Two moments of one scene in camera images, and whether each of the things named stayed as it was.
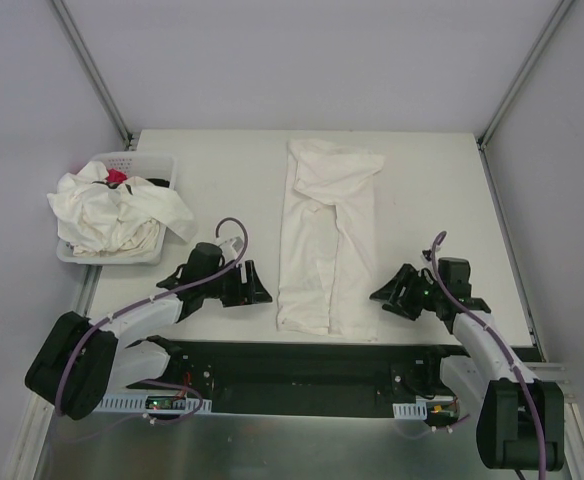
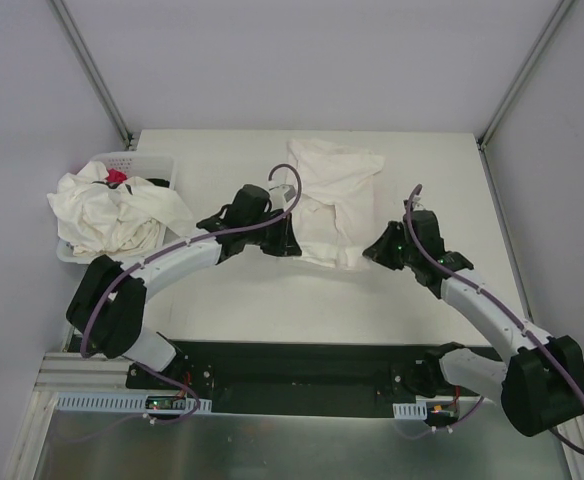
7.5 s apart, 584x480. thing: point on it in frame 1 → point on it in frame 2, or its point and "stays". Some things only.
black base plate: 303,379 stays
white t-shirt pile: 102,211 stays
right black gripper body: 410,292 → 387,248
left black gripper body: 244,286 → 282,236
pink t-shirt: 116,176 stays
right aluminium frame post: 524,73 stays
